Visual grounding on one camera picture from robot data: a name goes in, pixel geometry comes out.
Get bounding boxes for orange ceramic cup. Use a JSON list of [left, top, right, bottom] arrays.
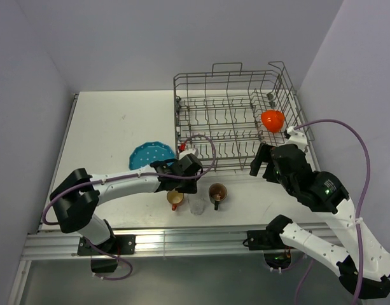
[[166, 190, 185, 211]]

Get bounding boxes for orange bowl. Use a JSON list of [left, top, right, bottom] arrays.
[[261, 110, 285, 133]]

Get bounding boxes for clear glass tumbler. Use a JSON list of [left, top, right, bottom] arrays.
[[188, 194, 206, 216]]

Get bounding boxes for dark brown mug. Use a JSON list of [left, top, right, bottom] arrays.
[[208, 183, 228, 211]]

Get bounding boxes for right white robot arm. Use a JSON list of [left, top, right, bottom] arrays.
[[246, 144, 390, 299]]

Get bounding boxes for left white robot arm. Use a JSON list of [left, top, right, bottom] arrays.
[[50, 153, 203, 254]]

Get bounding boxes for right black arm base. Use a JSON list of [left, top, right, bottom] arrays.
[[242, 230, 279, 251]]

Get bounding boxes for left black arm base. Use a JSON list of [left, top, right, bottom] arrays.
[[77, 234, 136, 256]]

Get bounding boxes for blue polka dot plate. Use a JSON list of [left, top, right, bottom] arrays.
[[129, 141, 176, 170]]

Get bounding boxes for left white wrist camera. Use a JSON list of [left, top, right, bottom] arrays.
[[178, 143, 198, 160]]

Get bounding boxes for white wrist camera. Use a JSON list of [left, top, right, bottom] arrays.
[[178, 143, 198, 160], [284, 126, 308, 153]]

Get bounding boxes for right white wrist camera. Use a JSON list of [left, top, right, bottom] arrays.
[[284, 126, 308, 153]]

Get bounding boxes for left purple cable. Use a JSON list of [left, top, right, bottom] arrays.
[[41, 133, 217, 282]]

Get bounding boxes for purple cable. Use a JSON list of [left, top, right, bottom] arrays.
[[41, 133, 217, 282], [277, 118, 372, 305]]

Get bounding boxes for grey wire dish rack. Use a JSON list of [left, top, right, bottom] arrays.
[[173, 61, 305, 172]]

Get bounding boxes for aluminium mounting rail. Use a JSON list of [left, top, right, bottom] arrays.
[[21, 224, 356, 260]]

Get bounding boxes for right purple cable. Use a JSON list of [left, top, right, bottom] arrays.
[[277, 118, 372, 305]]

